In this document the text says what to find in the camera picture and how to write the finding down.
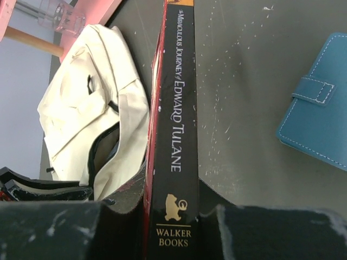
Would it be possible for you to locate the red-bordered white book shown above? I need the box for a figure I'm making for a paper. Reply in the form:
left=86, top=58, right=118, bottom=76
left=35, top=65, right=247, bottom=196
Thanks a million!
left=143, top=1, right=199, bottom=259

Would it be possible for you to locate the pink three-tier shelf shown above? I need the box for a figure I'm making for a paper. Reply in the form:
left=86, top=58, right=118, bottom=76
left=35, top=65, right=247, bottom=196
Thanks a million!
left=1, top=1, right=121, bottom=61

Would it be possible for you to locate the cream canvas backpack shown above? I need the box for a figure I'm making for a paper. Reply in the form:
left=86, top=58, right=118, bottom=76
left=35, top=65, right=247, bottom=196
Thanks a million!
left=37, top=24, right=150, bottom=200

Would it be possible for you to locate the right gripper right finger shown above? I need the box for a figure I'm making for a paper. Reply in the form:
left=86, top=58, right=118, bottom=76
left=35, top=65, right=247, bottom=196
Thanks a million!
left=198, top=179, right=234, bottom=259

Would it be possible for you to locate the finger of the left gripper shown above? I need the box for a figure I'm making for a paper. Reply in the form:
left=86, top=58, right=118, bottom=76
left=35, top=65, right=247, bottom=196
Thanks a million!
left=1, top=167, right=93, bottom=202

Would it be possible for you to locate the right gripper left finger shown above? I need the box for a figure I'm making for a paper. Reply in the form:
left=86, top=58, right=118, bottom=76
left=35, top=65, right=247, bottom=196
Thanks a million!
left=103, top=167, right=146, bottom=259

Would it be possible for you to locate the clear glass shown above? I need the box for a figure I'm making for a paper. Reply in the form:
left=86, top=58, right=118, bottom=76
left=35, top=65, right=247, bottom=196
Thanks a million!
left=38, top=0, right=86, bottom=37

